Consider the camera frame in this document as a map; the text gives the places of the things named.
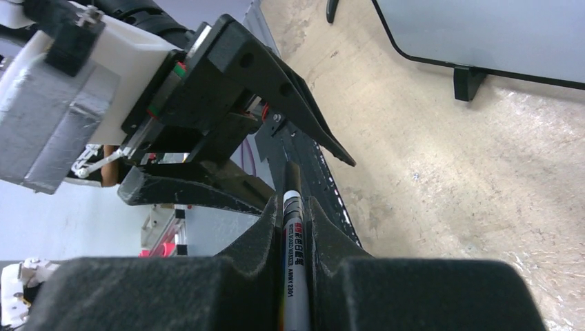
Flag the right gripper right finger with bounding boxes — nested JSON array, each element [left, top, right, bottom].
[[306, 198, 545, 330]]

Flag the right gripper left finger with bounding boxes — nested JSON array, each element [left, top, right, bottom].
[[25, 197, 280, 330]]

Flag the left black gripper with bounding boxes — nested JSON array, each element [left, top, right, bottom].
[[117, 14, 356, 215]]

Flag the white whiteboard marker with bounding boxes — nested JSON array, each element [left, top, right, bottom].
[[279, 161, 311, 330]]

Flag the small black-framed whiteboard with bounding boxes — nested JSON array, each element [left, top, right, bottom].
[[373, 1, 584, 90]]

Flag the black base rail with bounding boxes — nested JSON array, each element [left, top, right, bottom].
[[255, 120, 361, 246]]

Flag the black handled pliers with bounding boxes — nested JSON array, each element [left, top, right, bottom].
[[326, 0, 339, 24]]

